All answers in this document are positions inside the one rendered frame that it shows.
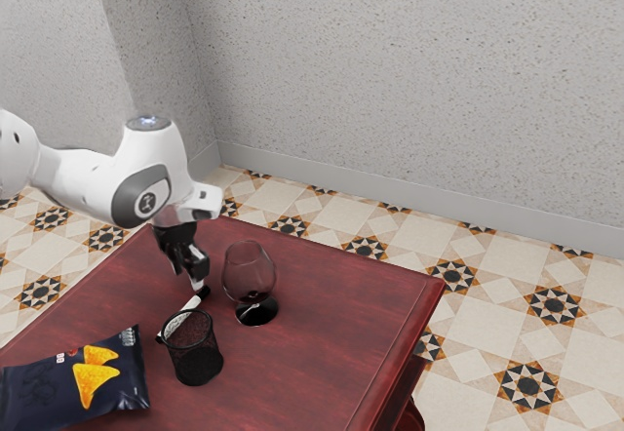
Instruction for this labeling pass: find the dark blue chips bag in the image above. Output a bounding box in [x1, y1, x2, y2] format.
[0, 323, 152, 425]

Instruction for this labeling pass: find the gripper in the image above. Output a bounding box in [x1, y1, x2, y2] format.
[153, 221, 212, 294]

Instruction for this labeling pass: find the black mesh pen holder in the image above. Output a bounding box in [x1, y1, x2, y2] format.
[160, 307, 225, 387]

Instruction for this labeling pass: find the white marker with black cap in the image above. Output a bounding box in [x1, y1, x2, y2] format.
[155, 285, 213, 345]

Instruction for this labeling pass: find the wine glass with dark base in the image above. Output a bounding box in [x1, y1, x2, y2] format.
[221, 239, 281, 328]

